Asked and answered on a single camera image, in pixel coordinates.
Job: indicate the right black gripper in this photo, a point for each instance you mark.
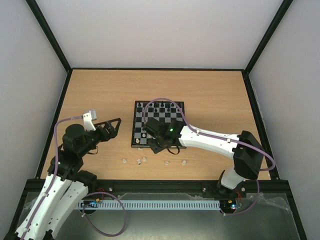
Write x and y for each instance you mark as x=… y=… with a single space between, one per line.
x=152 y=127

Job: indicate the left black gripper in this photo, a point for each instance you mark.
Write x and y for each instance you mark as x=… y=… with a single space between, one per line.
x=113 y=132

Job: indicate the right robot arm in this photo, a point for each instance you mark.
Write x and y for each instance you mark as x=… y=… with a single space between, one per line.
x=243 y=149

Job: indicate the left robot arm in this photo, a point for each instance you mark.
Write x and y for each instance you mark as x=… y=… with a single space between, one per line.
x=66 y=184

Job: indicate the left circuit board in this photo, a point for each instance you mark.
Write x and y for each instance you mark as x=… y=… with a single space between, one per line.
x=90 y=203

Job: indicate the green circuit board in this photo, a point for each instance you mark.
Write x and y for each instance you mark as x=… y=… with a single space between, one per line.
x=236 y=205

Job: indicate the black and silver chessboard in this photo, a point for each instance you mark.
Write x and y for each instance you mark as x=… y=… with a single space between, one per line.
x=163 y=117

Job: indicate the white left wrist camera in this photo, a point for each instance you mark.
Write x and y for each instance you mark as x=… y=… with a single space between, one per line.
x=88 y=117

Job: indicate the grey slotted cable duct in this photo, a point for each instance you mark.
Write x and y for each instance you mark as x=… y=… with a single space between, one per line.
x=211 y=205

